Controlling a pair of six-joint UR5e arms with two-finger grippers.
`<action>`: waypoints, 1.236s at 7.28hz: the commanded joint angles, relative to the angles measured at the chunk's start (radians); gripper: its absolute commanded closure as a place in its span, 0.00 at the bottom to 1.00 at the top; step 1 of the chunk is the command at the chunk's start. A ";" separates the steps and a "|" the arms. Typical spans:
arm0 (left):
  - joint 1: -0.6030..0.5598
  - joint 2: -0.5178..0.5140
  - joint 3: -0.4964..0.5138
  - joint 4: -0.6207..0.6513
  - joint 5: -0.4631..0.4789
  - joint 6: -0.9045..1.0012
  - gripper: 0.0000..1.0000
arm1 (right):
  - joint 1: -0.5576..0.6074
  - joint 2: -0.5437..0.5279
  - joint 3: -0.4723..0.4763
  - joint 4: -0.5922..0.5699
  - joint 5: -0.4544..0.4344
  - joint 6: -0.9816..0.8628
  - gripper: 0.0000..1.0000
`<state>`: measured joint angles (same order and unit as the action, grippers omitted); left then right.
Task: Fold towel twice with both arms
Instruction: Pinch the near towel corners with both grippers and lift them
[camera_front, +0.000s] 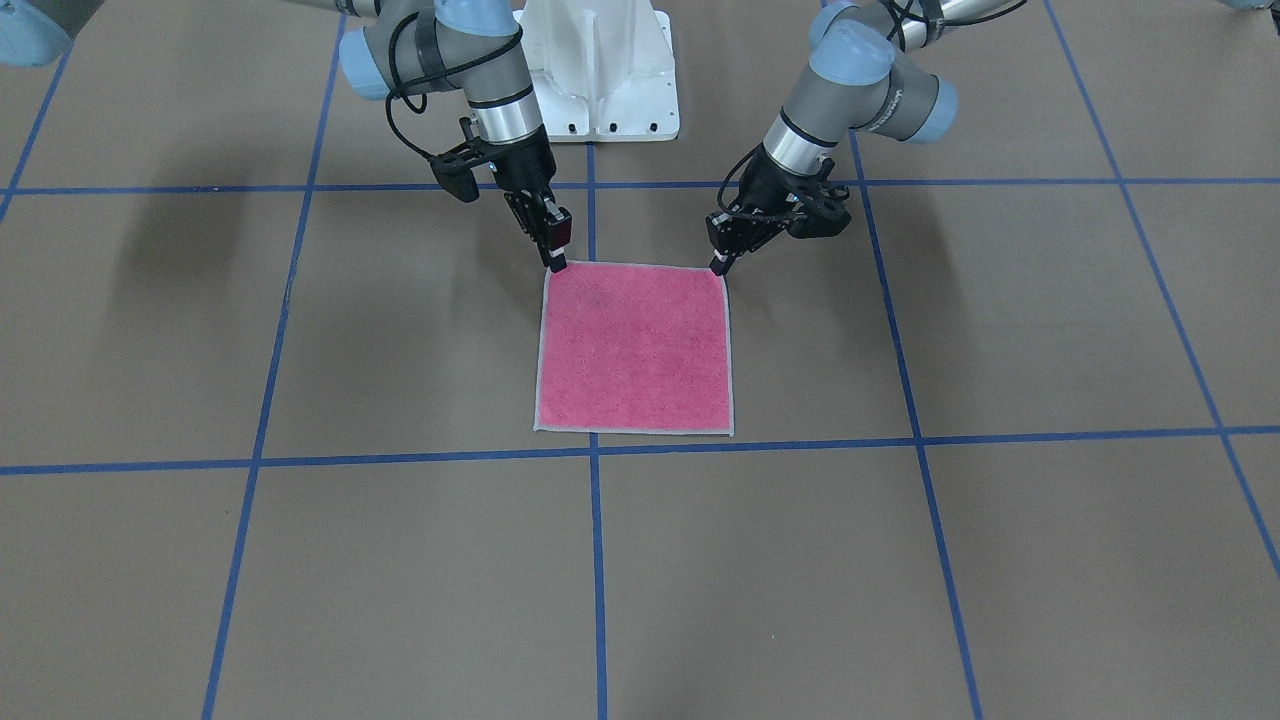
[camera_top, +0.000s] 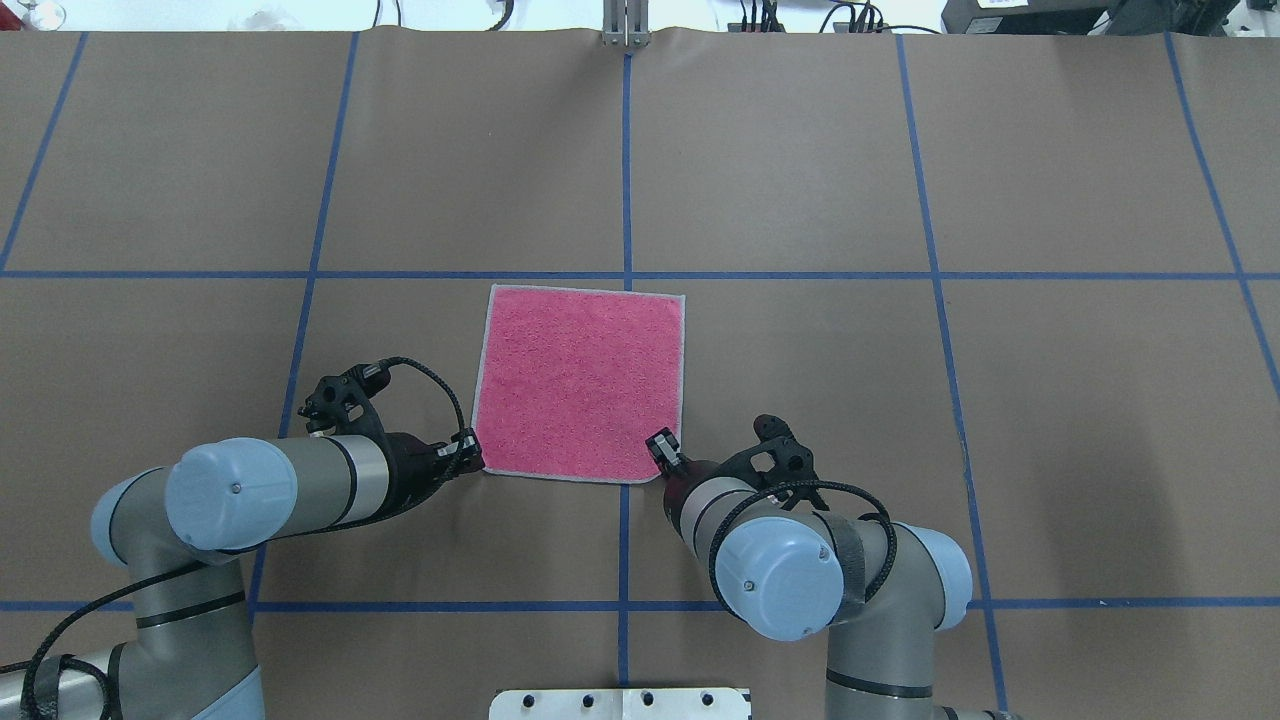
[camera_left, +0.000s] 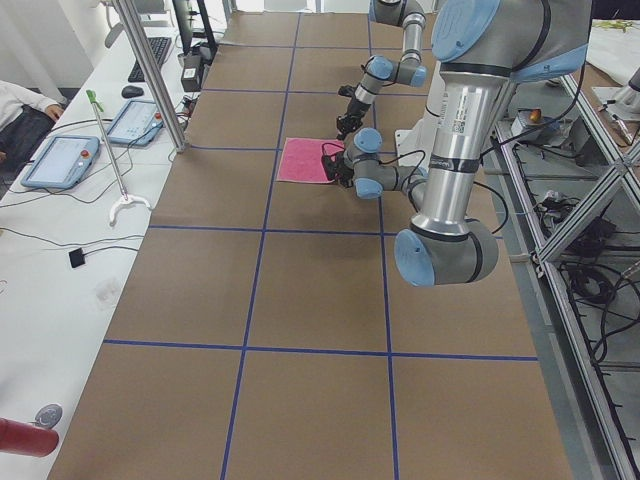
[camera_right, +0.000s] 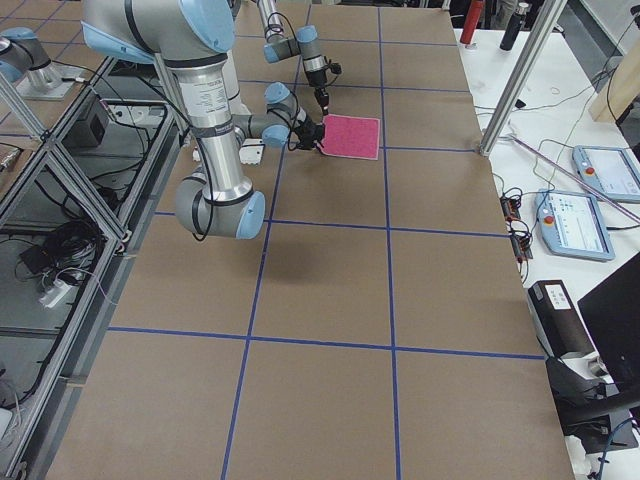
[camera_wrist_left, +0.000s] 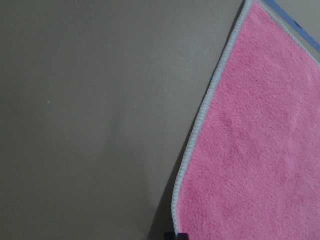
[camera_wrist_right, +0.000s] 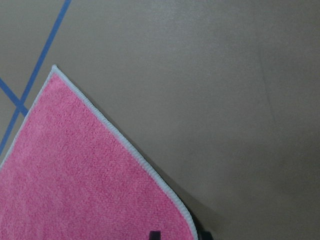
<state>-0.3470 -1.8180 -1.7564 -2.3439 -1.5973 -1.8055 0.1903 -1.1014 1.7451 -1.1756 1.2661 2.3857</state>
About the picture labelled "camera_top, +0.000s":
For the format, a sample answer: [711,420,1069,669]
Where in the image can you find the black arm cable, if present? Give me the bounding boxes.
[707,480,899,612]
[0,356,471,720]

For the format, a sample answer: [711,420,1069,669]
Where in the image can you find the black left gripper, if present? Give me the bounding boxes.
[384,428,485,511]

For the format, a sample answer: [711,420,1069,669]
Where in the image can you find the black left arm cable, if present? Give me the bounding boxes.
[0,356,471,720]

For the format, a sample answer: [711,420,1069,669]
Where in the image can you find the aluminium frame post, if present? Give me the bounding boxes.
[602,0,652,47]

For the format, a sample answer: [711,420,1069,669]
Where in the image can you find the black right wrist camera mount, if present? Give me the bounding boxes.
[710,414,829,511]

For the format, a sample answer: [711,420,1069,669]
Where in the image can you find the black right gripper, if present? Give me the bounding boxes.
[645,428,717,525]

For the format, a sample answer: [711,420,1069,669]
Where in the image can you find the pink towel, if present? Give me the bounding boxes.
[472,284,686,486]

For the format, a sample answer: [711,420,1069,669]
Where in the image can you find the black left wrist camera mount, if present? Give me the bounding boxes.
[296,363,390,439]

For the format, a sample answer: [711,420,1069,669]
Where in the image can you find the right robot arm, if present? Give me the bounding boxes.
[646,415,1004,719]

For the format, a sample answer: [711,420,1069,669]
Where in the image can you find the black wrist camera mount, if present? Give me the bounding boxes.
[710,414,829,511]
[296,363,390,439]

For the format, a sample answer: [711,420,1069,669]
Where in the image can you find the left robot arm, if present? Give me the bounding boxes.
[3,430,484,719]

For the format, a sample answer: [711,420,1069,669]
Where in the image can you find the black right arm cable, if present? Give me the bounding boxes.
[707,480,899,612]

